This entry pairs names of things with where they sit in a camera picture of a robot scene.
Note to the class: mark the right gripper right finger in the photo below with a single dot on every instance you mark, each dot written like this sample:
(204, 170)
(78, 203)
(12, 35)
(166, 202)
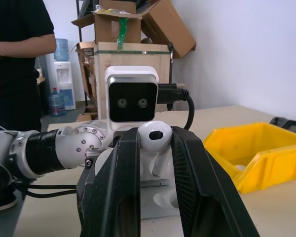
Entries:
(202, 197)

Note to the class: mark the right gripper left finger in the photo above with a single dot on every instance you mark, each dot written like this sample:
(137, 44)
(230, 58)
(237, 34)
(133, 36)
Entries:
(123, 187)

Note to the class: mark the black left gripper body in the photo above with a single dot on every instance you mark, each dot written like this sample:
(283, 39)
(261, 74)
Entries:
(91, 158)

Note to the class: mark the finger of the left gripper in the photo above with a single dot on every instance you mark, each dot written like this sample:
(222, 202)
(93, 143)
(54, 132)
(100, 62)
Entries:
(86, 197)

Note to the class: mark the white earbud case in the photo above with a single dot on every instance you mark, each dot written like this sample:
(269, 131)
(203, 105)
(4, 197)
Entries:
(148, 209)

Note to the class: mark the white earbud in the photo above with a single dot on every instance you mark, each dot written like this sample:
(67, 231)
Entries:
(148, 133)

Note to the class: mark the yellow plastic bin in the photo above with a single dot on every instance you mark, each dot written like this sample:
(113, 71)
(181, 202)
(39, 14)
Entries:
(269, 165)

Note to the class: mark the black flat case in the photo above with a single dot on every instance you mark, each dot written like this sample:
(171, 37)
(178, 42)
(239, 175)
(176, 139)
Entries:
(291, 124)

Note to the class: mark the blue water bottle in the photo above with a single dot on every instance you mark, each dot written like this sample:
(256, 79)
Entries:
(56, 102)
(62, 49)

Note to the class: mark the white water dispenser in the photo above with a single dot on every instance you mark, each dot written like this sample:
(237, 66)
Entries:
(64, 81)

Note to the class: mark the black shoe white sole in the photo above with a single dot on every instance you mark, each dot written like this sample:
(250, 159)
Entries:
(2, 203)

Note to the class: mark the torn cardboard box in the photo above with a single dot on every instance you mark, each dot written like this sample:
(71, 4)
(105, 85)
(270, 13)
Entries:
(85, 61)

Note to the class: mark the person in black shirt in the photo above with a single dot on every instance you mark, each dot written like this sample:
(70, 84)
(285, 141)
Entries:
(14, 81)

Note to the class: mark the green tape strip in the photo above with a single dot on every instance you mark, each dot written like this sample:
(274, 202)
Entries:
(121, 32)

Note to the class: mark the open cardboard box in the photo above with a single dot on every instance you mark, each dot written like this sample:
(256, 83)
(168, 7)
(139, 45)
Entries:
(108, 27)

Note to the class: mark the tilted cardboard box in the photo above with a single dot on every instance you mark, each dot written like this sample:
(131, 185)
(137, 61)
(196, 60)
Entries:
(167, 27)

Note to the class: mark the white camera module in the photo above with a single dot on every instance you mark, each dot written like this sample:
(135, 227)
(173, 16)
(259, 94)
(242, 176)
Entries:
(132, 98)

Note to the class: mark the black metal shelf frame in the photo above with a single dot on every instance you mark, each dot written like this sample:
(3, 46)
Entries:
(80, 34)

